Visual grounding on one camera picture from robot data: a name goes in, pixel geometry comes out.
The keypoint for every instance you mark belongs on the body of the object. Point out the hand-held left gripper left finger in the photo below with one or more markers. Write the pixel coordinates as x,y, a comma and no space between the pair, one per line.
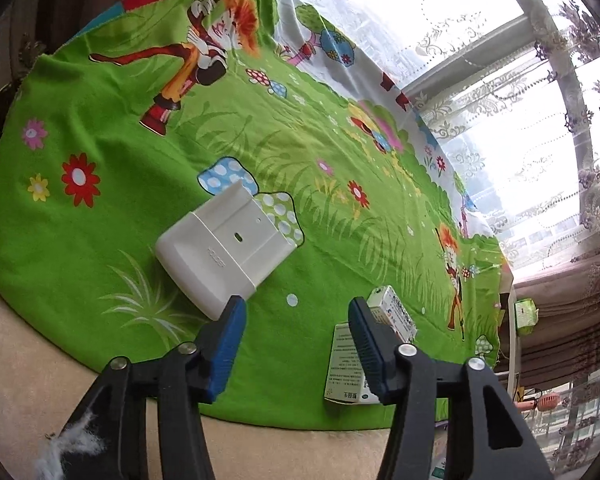
227,350

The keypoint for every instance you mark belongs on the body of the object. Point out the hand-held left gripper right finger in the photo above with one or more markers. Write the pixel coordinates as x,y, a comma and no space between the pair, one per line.
367,350

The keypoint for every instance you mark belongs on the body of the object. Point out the white box with green text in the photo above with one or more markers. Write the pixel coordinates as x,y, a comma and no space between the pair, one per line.
342,365

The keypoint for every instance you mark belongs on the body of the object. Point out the white box with blue label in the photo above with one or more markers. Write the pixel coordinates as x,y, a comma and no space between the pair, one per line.
399,312

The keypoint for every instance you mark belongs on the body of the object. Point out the white plastic device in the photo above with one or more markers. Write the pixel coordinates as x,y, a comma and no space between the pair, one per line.
220,250

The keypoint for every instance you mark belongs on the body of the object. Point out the white curved desk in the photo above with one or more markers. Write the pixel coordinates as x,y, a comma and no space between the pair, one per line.
514,355

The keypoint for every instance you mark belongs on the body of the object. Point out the green tissue pack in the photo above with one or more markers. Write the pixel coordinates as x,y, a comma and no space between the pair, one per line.
526,316

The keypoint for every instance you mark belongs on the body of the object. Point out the white fluff tuft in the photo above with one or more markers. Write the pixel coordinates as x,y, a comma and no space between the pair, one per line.
75,440

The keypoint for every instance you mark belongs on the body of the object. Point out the pink handheld fan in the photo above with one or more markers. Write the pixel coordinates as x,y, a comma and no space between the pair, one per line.
545,402

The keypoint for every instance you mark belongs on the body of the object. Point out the green cartoon printed blanket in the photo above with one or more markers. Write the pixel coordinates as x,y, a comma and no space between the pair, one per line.
130,185

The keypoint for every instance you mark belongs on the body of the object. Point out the beige plush mat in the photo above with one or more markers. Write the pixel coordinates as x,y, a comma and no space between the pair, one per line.
30,360

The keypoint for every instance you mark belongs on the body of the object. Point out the brown patterned curtain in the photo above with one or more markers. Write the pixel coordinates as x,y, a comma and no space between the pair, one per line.
570,310

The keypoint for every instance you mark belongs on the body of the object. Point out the white lace sheer curtain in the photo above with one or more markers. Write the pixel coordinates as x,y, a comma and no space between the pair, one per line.
480,85

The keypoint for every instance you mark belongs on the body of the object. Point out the dark patterned curtain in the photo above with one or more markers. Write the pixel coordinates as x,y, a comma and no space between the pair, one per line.
10,35

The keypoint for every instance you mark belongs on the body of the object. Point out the grey window frame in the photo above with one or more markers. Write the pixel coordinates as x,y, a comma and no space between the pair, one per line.
555,45

